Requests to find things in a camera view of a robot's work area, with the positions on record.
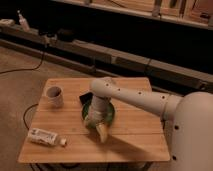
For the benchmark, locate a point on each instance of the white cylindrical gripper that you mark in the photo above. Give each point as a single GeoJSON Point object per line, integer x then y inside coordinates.
{"type": "Point", "coordinates": [97, 113]}

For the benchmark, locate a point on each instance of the white ceramic cup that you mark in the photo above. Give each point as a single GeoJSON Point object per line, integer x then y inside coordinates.
{"type": "Point", "coordinates": [54, 96]}

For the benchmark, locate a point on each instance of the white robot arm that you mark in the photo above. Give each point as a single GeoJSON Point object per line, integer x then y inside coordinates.
{"type": "Point", "coordinates": [192, 116]}

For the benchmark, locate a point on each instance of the green ceramic bowl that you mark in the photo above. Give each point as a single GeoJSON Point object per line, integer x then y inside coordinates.
{"type": "Point", "coordinates": [110, 115]}

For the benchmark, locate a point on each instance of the small black box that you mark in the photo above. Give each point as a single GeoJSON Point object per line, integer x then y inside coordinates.
{"type": "Point", "coordinates": [85, 97]}

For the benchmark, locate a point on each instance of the wooden table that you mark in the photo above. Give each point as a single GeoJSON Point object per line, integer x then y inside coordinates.
{"type": "Point", "coordinates": [134, 136]}

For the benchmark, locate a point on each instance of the black power adapter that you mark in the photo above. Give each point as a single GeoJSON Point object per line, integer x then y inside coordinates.
{"type": "Point", "coordinates": [65, 35]}

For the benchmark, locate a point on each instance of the white spray bottle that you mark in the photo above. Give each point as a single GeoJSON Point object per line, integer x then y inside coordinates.
{"type": "Point", "coordinates": [23, 22]}

